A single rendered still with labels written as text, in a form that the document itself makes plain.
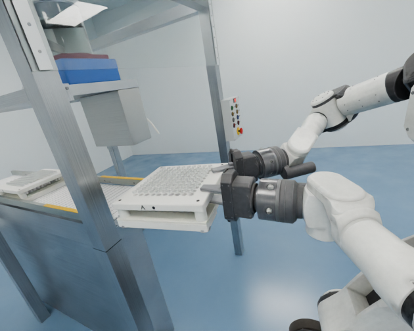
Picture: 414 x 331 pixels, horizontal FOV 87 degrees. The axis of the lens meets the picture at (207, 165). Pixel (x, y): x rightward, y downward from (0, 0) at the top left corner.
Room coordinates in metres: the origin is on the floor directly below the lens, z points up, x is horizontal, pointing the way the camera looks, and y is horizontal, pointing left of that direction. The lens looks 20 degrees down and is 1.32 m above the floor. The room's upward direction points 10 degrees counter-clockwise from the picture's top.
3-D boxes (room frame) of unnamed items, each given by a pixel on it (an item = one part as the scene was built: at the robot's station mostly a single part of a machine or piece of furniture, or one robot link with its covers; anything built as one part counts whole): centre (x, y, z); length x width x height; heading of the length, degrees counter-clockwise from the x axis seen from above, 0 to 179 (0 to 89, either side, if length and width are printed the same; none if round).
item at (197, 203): (0.56, 0.09, 1.07); 0.25 x 0.24 x 0.02; 158
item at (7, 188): (1.11, 0.91, 1.00); 0.25 x 0.24 x 0.02; 150
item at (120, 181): (1.21, 0.81, 0.96); 1.32 x 0.02 x 0.03; 60
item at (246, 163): (0.60, -0.13, 1.07); 0.12 x 0.10 x 0.13; 102
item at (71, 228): (1.10, 0.89, 0.88); 1.30 x 0.29 x 0.10; 60
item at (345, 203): (0.32, -0.21, 1.08); 0.13 x 0.07 x 0.09; 179
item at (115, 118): (0.91, 0.32, 1.25); 0.22 x 0.11 x 0.20; 60
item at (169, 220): (0.56, 0.09, 1.03); 0.24 x 0.24 x 0.02; 68
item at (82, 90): (0.89, 0.57, 1.36); 0.62 x 0.38 x 0.04; 60
